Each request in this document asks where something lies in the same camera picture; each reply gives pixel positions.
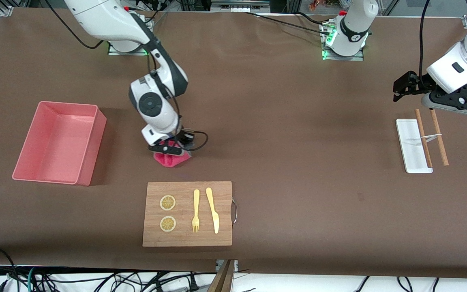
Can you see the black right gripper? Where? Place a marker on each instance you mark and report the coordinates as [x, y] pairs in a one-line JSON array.
[[183, 140]]

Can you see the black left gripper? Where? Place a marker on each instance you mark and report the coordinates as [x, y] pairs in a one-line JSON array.
[[415, 83]]

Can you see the pink fluffy cloth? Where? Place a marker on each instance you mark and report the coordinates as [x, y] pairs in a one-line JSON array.
[[172, 161]]

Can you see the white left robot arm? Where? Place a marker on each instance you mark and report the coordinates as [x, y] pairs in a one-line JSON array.
[[460, 65]]

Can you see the white rectangular tray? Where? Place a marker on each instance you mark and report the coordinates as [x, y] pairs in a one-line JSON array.
[[410, 142]]

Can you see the yellow plastic fork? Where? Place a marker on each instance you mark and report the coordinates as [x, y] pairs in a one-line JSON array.
[[196, 202]]

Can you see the dried lemon slice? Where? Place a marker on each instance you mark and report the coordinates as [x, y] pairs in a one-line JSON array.
[[168, 202], [168, 224]]

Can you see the yellow plastic knife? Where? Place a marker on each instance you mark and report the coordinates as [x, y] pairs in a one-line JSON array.
[[214, 215]]

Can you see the wooden cutting board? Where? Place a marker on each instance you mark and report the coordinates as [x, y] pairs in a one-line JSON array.
[[187, 239]]

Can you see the brown table cover sheet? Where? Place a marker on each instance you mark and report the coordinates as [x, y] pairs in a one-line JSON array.
[[298, 121]]

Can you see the orange red background object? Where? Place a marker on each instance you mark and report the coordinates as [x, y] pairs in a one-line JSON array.
[[316, 5]]

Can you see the pink plastic bin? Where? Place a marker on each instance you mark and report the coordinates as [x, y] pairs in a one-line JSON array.
[[55, 142]]

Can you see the black power plug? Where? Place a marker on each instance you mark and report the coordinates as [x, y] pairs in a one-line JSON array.
[[193, 284]]

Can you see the wooden plank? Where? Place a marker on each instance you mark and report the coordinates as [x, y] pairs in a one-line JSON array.
[[221, 282]]

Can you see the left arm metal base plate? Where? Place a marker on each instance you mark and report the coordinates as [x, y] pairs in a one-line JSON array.
[[345, 58]]

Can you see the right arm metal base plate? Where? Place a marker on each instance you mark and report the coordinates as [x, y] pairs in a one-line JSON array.
[[128, 52]]

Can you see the small metal table bracket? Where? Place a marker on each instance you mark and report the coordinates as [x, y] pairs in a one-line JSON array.
[[218, 265]]

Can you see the grey metal frame rail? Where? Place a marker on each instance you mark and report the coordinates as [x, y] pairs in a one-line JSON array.
[[237, 6]]

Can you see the aluminium frame extrusion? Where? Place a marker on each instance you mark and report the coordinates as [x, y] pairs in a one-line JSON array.
[[5, 10]]

